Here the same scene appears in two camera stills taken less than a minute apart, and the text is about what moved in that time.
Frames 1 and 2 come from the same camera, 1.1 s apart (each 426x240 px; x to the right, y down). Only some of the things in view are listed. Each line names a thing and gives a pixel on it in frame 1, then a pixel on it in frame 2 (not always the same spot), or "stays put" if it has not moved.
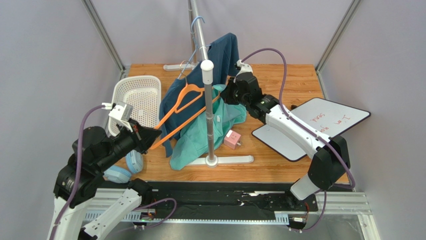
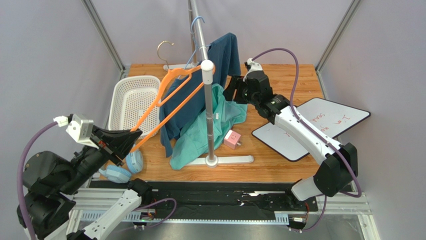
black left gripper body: [138, 141] to [100, 137]
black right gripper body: [233, 92] stays put
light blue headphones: [134, 161] stays put
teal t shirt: [191, 144] stays put
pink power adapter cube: [232, 139] stays put
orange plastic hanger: [190, 94] to [159, 102]
